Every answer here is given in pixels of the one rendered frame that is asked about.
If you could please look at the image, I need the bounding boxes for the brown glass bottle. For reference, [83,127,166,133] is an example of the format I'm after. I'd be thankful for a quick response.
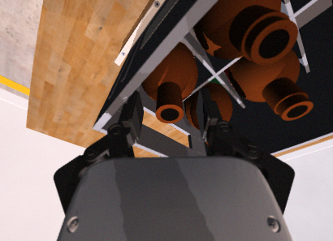
[192,0,298,65]
[224,49,314,121]
[141,41,198,123]
[184,78,233,130]

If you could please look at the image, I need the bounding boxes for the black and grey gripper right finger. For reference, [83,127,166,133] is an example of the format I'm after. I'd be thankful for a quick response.
[196,88,295,214]

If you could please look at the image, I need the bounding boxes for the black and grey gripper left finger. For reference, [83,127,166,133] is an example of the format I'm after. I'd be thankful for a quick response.
[54,90,144,215]

